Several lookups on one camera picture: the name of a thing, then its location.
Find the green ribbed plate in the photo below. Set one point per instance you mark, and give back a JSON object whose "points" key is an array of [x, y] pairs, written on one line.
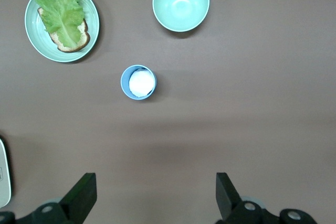
{"points": [[92, 24]]}

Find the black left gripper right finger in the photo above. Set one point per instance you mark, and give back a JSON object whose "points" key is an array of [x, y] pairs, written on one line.
{"points": [[228, 203]]}

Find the mint green bowl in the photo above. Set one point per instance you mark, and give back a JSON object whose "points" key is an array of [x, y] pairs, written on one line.
{"points": [[181, 2]]}

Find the blue plastic cup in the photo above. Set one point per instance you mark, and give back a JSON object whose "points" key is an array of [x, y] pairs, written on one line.
{"points": [[125, 85]]}

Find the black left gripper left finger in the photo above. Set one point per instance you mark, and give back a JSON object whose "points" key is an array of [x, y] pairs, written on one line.
{"points": [[78, 203]]}

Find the toasted bread slice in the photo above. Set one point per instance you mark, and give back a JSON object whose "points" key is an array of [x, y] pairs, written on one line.
{"points": [[82, 39]]}

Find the green lettuce leaf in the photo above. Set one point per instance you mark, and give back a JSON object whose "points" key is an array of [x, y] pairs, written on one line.
{"points": [[60, 16]]}

